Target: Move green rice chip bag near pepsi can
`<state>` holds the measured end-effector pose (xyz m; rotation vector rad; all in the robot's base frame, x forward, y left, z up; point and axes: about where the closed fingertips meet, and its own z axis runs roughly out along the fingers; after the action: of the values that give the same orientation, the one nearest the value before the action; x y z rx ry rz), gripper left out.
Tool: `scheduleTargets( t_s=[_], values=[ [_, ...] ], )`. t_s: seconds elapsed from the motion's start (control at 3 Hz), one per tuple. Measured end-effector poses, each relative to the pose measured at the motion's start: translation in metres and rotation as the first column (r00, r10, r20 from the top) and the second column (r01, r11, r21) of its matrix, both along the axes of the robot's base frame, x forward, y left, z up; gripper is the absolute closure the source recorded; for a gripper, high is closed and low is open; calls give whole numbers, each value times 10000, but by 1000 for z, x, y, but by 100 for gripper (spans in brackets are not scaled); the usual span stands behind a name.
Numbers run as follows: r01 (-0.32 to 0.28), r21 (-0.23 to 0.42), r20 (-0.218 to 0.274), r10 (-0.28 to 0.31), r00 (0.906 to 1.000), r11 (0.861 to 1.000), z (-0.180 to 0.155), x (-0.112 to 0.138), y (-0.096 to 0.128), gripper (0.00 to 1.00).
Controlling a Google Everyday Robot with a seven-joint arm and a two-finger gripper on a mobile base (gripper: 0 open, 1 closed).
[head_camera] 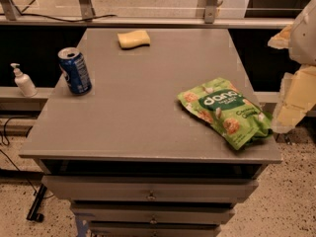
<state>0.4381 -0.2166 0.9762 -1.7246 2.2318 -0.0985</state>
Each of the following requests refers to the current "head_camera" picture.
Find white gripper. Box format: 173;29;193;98
268;0;316;133

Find green rice chip bag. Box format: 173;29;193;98
178;78;273;150

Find blue pepsi can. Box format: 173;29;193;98
58;47;92;95

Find yellow sponge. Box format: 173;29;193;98
118;30;150;49

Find grey drawer cabinet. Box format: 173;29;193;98
21;29;281;237

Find white pump bottle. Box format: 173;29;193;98
11;63;38;97

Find black cable on ledge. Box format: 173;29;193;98
19;13;119;23

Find metal window frame rail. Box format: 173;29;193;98
0;0;294;29

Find black floor cable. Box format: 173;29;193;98
0;116;55;200

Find black metal floor bracket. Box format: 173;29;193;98
27;185;47;222

